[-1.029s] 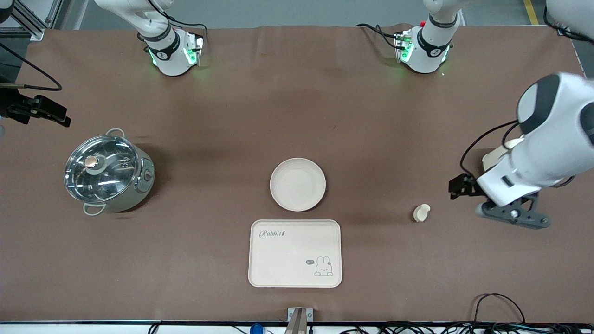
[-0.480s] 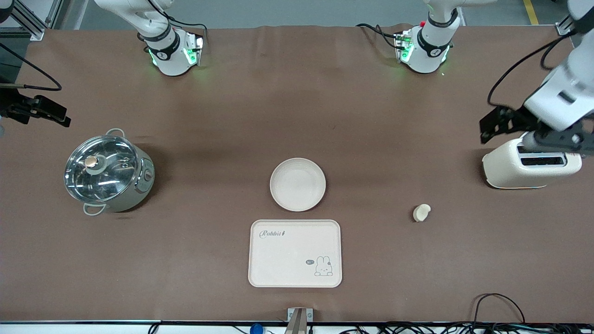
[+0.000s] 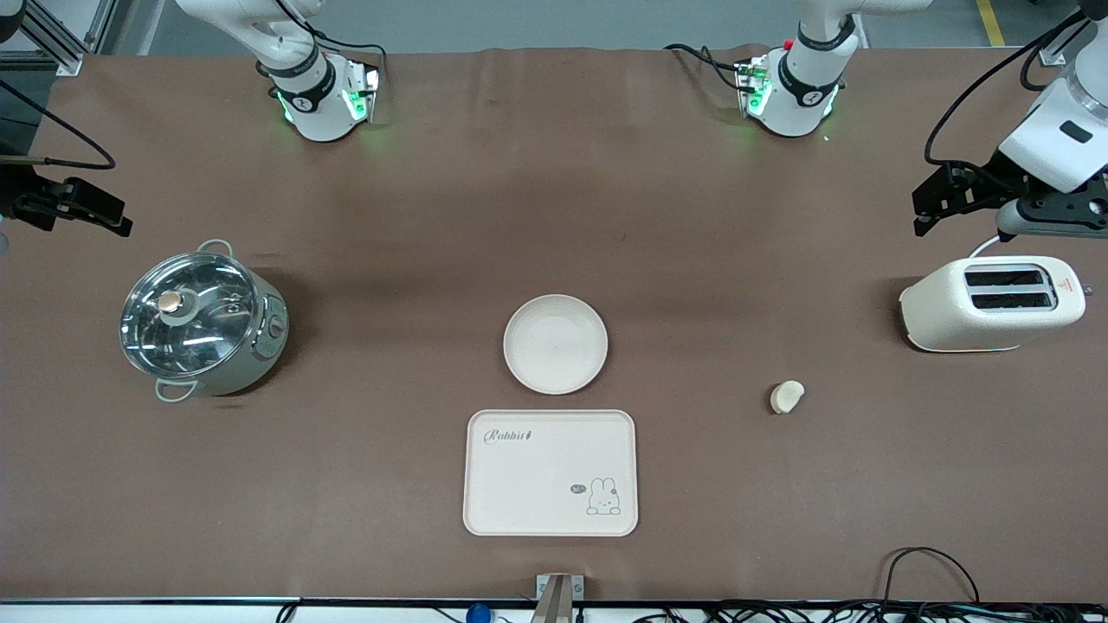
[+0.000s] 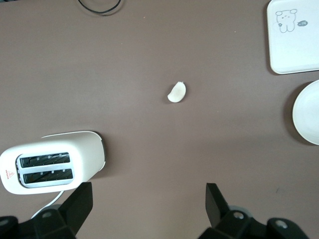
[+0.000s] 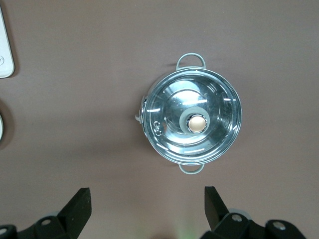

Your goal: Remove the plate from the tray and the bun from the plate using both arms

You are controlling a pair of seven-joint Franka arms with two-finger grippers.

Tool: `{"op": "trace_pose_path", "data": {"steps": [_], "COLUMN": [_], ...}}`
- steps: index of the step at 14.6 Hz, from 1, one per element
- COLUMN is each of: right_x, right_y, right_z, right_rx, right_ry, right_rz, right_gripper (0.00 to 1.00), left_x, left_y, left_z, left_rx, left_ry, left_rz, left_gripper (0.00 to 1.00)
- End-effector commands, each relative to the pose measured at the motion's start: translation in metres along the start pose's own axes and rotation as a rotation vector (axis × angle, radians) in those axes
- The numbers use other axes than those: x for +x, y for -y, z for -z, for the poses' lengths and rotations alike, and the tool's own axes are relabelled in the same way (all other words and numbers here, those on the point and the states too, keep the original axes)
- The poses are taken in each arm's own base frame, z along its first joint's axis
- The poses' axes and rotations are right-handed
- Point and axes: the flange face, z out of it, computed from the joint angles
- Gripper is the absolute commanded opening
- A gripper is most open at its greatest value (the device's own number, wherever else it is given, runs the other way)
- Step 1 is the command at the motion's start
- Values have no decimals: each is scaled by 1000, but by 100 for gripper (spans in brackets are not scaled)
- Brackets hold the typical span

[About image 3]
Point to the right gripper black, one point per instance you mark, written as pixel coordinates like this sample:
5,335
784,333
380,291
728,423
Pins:
19,197

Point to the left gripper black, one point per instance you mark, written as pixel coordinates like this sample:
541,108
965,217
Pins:
985,183

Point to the white steamed bun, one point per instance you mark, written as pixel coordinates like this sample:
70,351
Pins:
786,398

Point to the cream round plate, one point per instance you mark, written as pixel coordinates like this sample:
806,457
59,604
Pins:
556,344

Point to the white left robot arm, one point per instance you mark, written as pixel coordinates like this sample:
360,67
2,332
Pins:
801,95

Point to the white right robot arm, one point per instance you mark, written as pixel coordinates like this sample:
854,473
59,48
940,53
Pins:
320,112

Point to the cream two-slot toaster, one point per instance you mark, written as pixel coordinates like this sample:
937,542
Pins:
969,316

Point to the glass pot lid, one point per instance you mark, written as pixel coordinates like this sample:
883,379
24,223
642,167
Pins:
195,316

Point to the silver electric cooking pot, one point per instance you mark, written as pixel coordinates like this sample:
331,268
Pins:
260,350

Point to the brown table cover sheet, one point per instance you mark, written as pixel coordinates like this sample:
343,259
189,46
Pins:
389,260

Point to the cream rabbit print tray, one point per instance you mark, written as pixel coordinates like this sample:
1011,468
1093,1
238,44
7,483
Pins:
545,476

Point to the blue round cap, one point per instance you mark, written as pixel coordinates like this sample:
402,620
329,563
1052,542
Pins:
477,614

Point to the aluminium frame profile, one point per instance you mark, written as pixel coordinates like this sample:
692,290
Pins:
1060,48
61,39

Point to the metal mounting bracket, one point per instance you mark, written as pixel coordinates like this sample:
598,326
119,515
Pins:
560,597

